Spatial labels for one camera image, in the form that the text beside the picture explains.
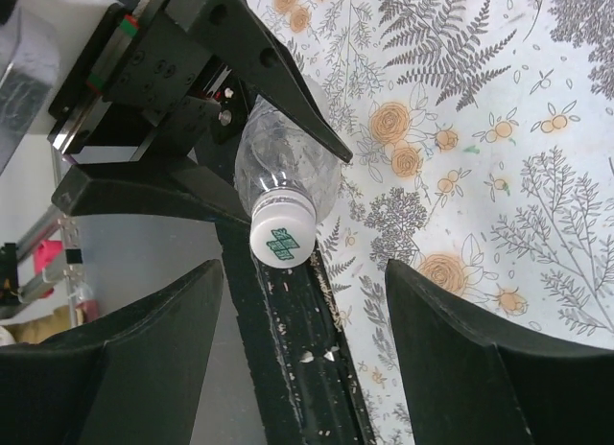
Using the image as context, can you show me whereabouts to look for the clear bottle white cap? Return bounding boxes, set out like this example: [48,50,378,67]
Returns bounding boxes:
[234,96,342,269]

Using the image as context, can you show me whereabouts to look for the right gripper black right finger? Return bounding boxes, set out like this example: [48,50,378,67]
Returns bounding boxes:
[385,260,613,444]

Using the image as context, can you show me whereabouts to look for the aluminium frame rail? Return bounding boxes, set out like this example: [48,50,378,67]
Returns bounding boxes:
[11,205,83,326]

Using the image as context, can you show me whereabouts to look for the floral tablecloth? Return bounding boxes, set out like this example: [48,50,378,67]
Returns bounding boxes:
[248,0,613,444]

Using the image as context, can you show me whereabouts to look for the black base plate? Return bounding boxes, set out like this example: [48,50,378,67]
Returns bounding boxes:
[216,222,374,444]

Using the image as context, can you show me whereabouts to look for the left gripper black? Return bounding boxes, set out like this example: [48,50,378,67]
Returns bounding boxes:
[48,0,353,224]

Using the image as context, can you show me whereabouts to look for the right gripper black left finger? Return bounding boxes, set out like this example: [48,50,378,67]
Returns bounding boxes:
[1,260,224,444]

